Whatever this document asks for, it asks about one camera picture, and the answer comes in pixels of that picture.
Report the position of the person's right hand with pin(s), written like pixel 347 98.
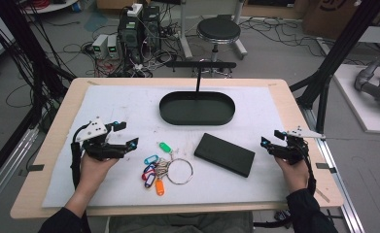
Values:
pixel 296 176

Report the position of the person's lap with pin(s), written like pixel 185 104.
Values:
pixel 181 224

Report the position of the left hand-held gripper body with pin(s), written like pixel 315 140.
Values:
pixel 92 131

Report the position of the black oval tray with hanger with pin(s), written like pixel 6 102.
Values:
pixel 197 110

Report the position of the black tape piece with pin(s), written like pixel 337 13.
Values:
pixel 35 168
pixel 325 167

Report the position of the black computer tower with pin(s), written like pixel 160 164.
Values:
pixel 130 37
pixel 151 26

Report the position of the aluminium rail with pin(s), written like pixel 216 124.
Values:
pixel 6 174
pixel 339 187

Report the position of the person's left hand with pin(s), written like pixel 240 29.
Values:
pixel 95 171

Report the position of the white platform board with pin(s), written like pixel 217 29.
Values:
pixel 362 113

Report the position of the black round stool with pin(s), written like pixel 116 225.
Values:
pixel 219 29

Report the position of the white power strip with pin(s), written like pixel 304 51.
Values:
pixel 135 9

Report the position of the cardboard box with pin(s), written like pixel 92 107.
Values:
pixel 330 17

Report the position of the wooden table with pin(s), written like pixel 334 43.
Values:
pixel 64 116

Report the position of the white power supply box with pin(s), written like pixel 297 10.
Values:
pixel 99 47
pixel 113 48

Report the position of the white table legs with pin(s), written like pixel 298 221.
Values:
pixel 184 35

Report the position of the black metal frame post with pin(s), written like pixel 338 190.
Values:
pixel 336 55

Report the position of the black wallet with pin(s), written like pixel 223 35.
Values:
pixel 224 154

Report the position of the white table mat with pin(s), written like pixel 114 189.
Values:
pixel 129 106

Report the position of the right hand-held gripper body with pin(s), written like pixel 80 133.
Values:
pixel 293 150

